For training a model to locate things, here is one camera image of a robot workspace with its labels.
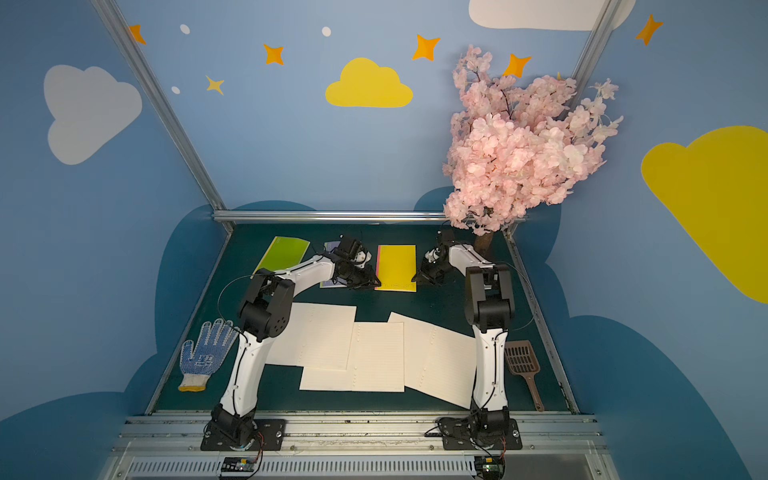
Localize white lined notebook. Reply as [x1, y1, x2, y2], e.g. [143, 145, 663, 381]
[319, 240, 349, 290]

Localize green cover notebook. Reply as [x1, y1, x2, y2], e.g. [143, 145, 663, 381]
[254, 236, 310, 273]

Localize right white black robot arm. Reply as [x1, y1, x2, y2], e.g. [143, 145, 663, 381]
[413, 229, 515, 435]

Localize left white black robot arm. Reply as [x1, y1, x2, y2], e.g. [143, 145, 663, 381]
[209, 236, 381, 437]

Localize pink cherry blossom tree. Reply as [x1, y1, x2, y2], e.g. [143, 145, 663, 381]
[443, 46, 622, 255]

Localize white blue dotted work glove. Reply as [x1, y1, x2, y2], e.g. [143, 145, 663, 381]
[178, 318, 238, 392]

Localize right controller board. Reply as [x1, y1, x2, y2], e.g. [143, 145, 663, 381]
[474, 456, 505, 480]

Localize controller board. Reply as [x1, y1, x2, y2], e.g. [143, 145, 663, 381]
[474, 456, 505, 480]
[219, 457, 258, 479]

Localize left controller board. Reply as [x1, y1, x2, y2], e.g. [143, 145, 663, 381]
[219, 457, 258, 479]

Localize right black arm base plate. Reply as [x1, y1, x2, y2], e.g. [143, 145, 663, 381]
[436, 417, 523, 451]

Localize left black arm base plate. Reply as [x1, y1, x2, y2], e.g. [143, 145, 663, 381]
[200, 418, 286, 452]

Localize aluminium rail frame front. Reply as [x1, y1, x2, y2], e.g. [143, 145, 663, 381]
[100, 411, 619, 479]

